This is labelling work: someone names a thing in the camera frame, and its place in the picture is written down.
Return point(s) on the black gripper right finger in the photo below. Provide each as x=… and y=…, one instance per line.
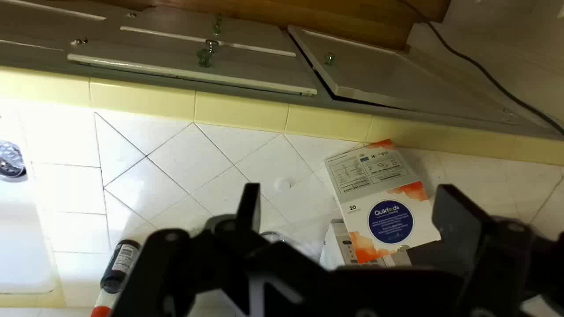
x=460, y=235

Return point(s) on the metal cabinet knob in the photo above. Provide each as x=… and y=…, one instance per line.
x=328, y=59
x=206, y=52

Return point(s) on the shiny metal fixture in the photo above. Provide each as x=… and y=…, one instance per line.
x=10, y=159

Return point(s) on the dark sauce bottle orange cap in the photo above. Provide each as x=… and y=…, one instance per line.
x=118, y=265

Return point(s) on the white box blue circle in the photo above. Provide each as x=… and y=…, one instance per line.
x=380, y=200

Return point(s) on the white cabinet door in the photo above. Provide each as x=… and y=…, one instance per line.
x=264, y=64

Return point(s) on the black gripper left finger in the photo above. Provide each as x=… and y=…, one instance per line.
x=248, y=209

